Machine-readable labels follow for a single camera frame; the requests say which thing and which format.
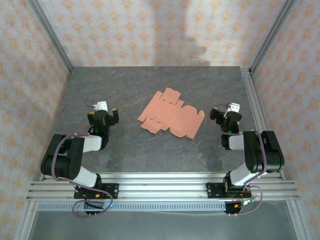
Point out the orange cardboard paper box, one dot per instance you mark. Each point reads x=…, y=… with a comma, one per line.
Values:
x=170, y=115

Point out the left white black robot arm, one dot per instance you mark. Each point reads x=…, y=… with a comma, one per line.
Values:
x=72, y=162

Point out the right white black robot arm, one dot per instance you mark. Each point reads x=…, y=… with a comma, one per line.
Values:
x=265, y=152

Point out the small green circuit board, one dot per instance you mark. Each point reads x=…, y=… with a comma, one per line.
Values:
x=247, y=201

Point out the grey metal panel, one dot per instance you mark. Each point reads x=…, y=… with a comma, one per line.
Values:
x=162, y=227

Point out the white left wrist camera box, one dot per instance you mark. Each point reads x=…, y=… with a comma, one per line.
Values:
x=101, y=106

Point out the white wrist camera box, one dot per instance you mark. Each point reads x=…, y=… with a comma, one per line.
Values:
x=101, y=106
x=234, y=107

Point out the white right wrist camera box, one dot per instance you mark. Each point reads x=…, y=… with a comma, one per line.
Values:
x=234, y=107

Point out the aluminium side rail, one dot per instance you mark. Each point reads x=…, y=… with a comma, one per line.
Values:
x=257, y=112

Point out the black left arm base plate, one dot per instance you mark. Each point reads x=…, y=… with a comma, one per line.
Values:
x=112, y=190

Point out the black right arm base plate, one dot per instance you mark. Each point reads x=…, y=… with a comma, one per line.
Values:
x=212, y=191

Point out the narrow aluminium rail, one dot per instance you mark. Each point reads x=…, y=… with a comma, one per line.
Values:
x=162, y=176

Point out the wide aluminium mounting rail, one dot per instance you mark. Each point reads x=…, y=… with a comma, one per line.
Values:
x=162, y=191

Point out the aluminium frame post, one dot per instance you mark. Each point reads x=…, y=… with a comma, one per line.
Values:
x=273, y=32
x=50, y=32
x=297, y=222
x=25, y=222

